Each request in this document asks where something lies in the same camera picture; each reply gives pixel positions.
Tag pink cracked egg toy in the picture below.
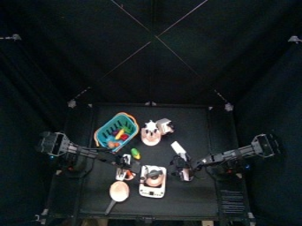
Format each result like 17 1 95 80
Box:
140 119 164 147

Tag tan toy frying pan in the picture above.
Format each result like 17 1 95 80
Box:
105 180 132 215

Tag yellow toy banana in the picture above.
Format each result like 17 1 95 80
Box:
114 128 126 140

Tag pink toy kettle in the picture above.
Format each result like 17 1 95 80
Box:
144 167 166 187

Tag yellow green toy corn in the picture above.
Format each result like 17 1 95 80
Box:
130 147 142 161

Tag white rectangular block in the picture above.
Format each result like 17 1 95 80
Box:
170 140 190 157

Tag white label sticker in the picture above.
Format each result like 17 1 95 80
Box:
220 189 248 215

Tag white toy cube appliance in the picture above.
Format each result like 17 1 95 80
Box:
157 117 177 136

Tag teal basket orange handles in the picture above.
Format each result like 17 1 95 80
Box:
94 111 141 154

